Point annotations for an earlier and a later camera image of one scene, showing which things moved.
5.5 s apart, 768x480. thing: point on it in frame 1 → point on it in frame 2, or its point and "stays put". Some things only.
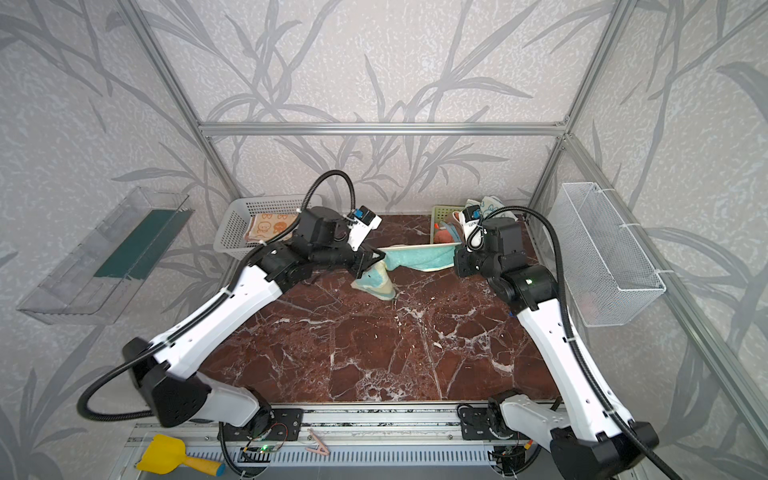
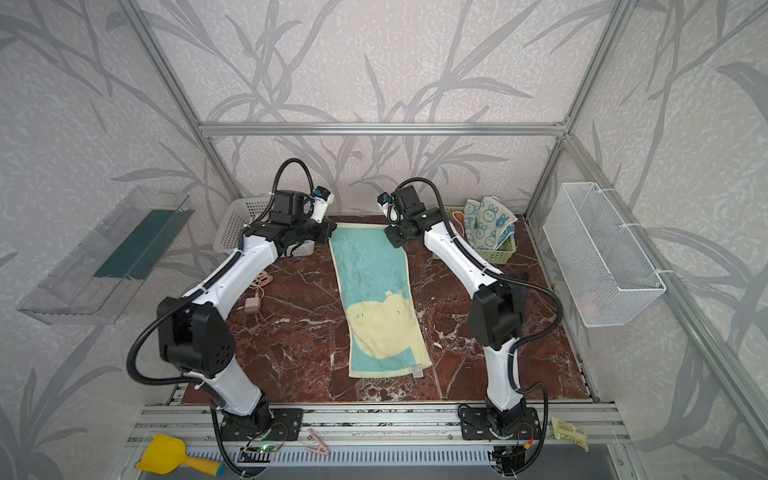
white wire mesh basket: [609, 280] stays put
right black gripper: [462, 263] → [395, 235]
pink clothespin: [322, 449] stays put
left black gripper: [357, 260] → [324, 231]
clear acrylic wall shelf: [90, 285] stays put
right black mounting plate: [482, 423] stays put
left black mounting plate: [267, 424] stays put
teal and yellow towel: [377, 281] → [385, 337]
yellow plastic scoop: [168, 455] stays put
